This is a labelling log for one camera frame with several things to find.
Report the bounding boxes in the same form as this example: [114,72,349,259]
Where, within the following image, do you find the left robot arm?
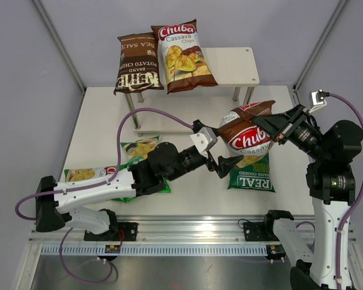
[35,142,242,242]

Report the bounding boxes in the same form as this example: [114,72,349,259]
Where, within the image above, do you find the brown Kettle sea salt bag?
[113,32,164,94]

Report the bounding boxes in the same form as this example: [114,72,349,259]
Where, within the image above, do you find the white slotted cable duct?
[41,243,267,257]

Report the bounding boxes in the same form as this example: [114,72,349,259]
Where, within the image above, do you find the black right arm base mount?
[242,222,279,242]

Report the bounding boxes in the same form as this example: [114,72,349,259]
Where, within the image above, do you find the brown Chuba bag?
[151,19,218,94]
[218,100,275,169]

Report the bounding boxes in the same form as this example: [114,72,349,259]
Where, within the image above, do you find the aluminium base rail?
[27,214,358,245]

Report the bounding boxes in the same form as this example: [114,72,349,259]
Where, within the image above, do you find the green Chuba bag sideways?
[62,164,132,183]

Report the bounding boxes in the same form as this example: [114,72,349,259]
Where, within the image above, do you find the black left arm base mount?
[106,222,138,242]

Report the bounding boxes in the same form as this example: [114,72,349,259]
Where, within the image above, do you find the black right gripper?
[250,104,329,163]

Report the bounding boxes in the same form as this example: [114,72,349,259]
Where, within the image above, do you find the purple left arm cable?
[15,108,197,220]

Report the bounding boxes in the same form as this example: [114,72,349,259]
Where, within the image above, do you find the green Real chips bag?
[227,154,275,193]

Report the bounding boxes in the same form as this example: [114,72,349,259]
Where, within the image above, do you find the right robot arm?
[252,105,363,289]

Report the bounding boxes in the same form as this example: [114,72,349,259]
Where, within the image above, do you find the white two-tier shelf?
[123,47,260,127]

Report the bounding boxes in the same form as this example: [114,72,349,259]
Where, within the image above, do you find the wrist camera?
[190,120,220,158]
[309,89,330,114]

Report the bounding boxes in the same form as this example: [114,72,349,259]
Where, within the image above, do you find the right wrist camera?
[309,89,330,114]

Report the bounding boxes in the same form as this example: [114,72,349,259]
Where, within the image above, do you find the green Chuba bag upright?
[120,135,172,204]

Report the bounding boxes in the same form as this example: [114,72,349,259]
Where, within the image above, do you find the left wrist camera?
[190,120,220,158]

